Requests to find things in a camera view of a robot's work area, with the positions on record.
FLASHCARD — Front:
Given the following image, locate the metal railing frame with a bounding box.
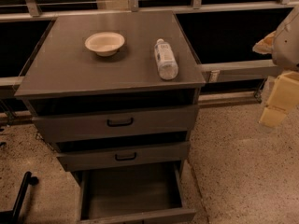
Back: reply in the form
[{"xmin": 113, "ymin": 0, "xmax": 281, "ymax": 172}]
[{"xmin": 0, "ymin": 0, "xmax": 299, "ymax": 123}]

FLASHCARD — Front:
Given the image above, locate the grey top drawer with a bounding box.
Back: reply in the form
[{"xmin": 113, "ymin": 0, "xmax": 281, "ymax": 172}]
[{"xmin": 33, "ymin": 105, "xmax": 199, "ymax": 143}]

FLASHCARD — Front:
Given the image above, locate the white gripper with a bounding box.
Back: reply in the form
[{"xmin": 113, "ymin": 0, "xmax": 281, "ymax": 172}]
[{"xmin": 252, "ymin": 7, "xmax": 299, "ymax": 128}]

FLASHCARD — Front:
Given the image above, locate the grey open bottom drawer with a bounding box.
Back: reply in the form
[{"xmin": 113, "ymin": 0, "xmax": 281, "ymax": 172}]
[{"xmin": 77, "ymin": 162, "xmax": 195, "ymax": 224}]

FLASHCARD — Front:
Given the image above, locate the grey drawer cabinet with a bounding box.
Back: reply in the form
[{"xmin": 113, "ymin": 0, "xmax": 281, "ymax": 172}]
[{"xmin": 13, "ymin": 10, "xmax": 206, "ymax": 185}]

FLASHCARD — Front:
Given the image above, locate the clear plastic water bottle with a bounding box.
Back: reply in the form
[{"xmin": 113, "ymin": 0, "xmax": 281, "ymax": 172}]
[{"xmin": 154, "ymin": 38, "xmax": 178, "ymax": 80}]

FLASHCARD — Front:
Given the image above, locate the grey middle drawer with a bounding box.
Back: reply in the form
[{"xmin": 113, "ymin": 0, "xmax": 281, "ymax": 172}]
[{"xmin": 57, "ymin": 142, "xmax": 191, "ymax": 172}]

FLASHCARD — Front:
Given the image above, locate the white paper bowl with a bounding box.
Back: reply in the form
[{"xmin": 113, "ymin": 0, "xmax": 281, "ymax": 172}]
[{"xmin": 85, "ymin": 32, "xmax": 125, "ymax": 57}]

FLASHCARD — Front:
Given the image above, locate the black metal stand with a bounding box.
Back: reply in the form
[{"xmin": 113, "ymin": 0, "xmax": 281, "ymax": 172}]
[{"xmin": 0, "ymin": 172, "xmax": 39, "ymax": 224}]

